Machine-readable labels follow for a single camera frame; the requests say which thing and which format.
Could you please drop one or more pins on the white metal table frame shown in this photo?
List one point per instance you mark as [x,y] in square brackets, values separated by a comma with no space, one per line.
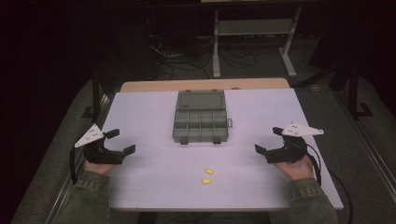
[255,28]

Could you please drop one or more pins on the person's left hand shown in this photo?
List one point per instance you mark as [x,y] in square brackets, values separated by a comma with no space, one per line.
[98,168]

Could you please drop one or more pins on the black metal stand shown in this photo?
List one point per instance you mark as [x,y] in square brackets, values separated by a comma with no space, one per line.
[96,93]
[355,93]

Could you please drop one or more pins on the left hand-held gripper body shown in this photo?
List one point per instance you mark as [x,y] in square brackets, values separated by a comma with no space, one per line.
[99,153]

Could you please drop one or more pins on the grey plastic compartment box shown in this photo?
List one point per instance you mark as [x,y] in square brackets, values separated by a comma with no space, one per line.
[200,119]

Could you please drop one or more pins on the wooden table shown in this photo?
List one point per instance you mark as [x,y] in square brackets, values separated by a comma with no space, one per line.
[202,84]

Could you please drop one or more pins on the aluminium rail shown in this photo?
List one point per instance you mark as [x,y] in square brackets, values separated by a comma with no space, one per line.
[370,149]
[77,174]

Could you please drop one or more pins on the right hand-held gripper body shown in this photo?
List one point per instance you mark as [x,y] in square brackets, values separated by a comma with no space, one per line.
[291,149]

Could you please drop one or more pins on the person's right hand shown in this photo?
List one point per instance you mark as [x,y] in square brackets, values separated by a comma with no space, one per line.
[297,169]

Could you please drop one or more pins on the small yellow earplug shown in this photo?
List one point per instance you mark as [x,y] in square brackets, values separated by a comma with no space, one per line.
[209,171]
[206,181]

